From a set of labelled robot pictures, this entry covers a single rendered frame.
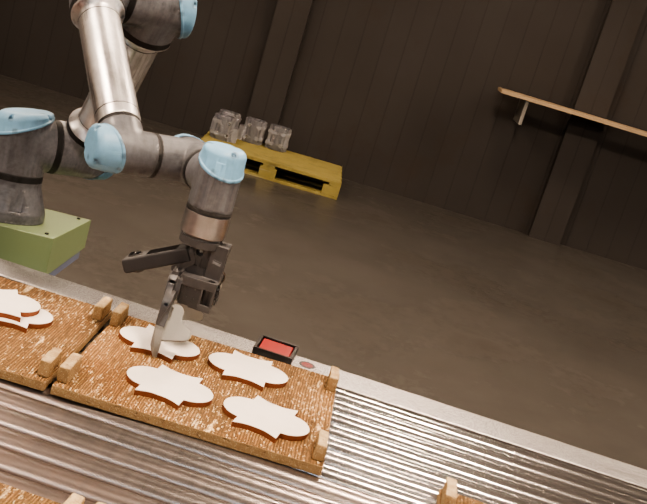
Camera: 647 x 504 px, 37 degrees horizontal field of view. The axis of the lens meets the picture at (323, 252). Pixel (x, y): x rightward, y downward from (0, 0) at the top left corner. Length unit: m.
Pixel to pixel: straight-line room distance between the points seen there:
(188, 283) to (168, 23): 0.54
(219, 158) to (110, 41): 0.32
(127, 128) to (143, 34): 0.35
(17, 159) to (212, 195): 0.64
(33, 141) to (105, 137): 0.53
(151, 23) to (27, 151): 0.40
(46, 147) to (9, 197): 0.13
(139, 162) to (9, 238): 0.55
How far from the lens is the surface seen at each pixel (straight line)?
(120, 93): 1.64
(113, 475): 1.31
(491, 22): 9.07
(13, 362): 1.51
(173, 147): 1.61
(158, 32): 1.90
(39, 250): 2.05
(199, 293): 1.60
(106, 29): 1.74
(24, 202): 2.10
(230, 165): 1.54
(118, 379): 1.52
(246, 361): 1.68
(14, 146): 2.08
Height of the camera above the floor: 1.57
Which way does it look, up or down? 14 degrees down
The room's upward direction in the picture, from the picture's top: 17 degrees clockwise
